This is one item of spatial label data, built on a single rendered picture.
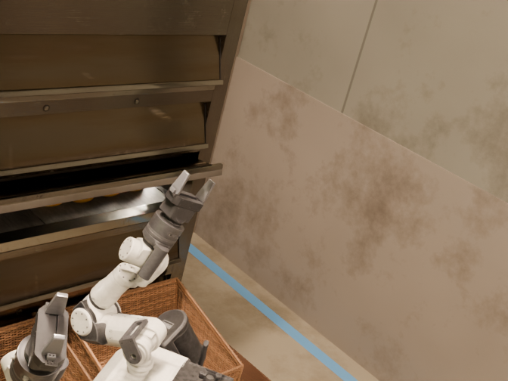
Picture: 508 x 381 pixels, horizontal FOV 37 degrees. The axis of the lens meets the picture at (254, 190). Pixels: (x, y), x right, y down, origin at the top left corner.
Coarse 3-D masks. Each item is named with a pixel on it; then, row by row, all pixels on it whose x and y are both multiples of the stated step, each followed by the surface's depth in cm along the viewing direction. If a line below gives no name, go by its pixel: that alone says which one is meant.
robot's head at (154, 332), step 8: (152, 320) 177; (144, 328) 174; (152, 328) 174; (160, 328) 176; (144, 336) 171; (152, 336) 172; (160, 336) 175; (144, 344) 169; (152, 344) 172; (152, 360) 177; (136, 368) 173; (144, 368) 174
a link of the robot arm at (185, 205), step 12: (168, 192) 193; (168, 204) 194; (180, 204) 193; (192, 204) 196; (156, 216) 196; (168, 216) 194; (180, 216) 196; (192, 216) 200; (156, 228) 195; (168, 228) 195; (180, 228) 198; (168, 240) 196
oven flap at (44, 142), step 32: (0, 128) 232; (32, 128) 240; (64, 128) 248; (96, 128) 257; (128, 128) 267; (160, 128) 277; (192, 128) 288; (0, 160) 233; (32, 160) 241; (64, 160) 250; (96, 160) 256
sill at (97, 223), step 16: (144, 208) 296; (48, 224) 268; (64, 224) 271; (80, 224) 274; (96, 224) 277; (112, 224) 282; (128, 224) 288; (0, 240) 251; (16, 240) 254; (32, 240) 259; (48, 240) 264
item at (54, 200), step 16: (160, 160) 289; (176, 160) 292; (192, 160) 295; (48, 176) 256; (64, 176) 258; (80, 176) 260; (96, 176) 262; (112, 176) 264; (128, 176) 266; (176, 176) 273; (192, 176) 279; (208, 176) 285; (0, 192) 236; (16, 192) 238; (32, 192) 239; (96, 192) 249; (112, 192) 254; (0, 208) 225; (16, 208) 229; (32, 208) 233
